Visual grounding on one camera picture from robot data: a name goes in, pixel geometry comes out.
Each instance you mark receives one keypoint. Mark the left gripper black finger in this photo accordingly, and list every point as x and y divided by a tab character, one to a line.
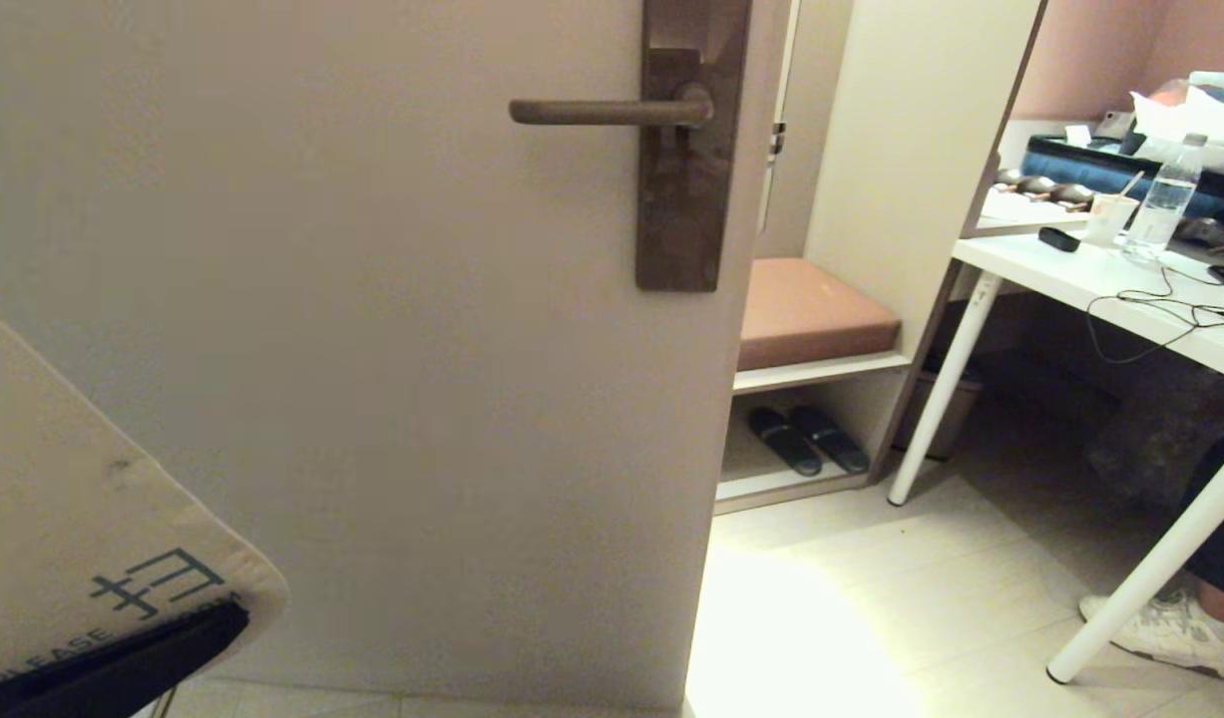
123	668

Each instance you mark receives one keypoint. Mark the white door hanger sign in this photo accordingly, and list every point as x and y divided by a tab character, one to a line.
73	499

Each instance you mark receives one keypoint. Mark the white room door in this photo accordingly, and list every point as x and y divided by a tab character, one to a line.
372	349

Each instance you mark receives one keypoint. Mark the brown door lock plate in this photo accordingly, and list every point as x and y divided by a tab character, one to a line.
686	199

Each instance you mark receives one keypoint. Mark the black slipper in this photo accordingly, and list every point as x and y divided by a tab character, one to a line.
783	442
831	439

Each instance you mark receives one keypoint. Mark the brown bench cushion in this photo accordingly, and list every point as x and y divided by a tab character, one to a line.
811	314

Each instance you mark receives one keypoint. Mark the grey waste bin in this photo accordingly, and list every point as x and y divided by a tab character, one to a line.
956	409

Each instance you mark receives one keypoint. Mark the cream bench shelf cabinet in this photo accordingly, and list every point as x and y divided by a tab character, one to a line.
911	150

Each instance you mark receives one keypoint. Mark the white table with round legs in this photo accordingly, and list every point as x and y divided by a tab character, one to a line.
1070	274

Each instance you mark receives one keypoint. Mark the small black case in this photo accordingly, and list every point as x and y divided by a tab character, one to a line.
1057	239

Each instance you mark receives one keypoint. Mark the white sneaker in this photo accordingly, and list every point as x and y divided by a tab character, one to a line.
1165	630

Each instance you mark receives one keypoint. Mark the grey mottled bag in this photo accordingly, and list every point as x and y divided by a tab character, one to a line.
1155	444

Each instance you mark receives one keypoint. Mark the dark blue suitcase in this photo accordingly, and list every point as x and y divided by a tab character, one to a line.
1080	168

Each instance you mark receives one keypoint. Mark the white paper cup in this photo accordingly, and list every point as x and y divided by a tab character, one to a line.
1108	221

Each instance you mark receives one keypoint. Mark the small white box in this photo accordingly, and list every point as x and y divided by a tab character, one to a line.
1077	136

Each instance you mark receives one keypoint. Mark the thin wooden stir stick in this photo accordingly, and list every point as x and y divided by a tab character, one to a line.
1130	184

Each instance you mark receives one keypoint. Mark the clear plastic water bottle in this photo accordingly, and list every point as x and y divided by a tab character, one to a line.
1162	204

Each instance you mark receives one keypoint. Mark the dark brown rounded object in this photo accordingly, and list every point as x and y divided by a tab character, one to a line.
1210	237

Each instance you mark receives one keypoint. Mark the white plastic bag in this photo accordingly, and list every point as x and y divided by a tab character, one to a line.
1195	125

